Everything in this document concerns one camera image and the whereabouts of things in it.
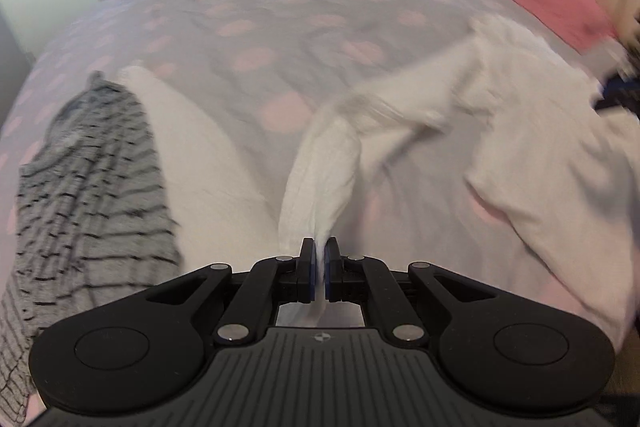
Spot grey striped garment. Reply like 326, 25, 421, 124
0, 71, 184, 419

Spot grey bed cover pink dots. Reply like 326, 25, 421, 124
0, 0, 640, 427

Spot folded white garment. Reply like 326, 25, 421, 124
117, 65, 287, 294

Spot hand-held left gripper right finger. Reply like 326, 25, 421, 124
324, 236, 495, 344

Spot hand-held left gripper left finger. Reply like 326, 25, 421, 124
144, 237, 319, 344

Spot white long-sleeved garment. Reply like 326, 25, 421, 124
276, 14, 640, 339

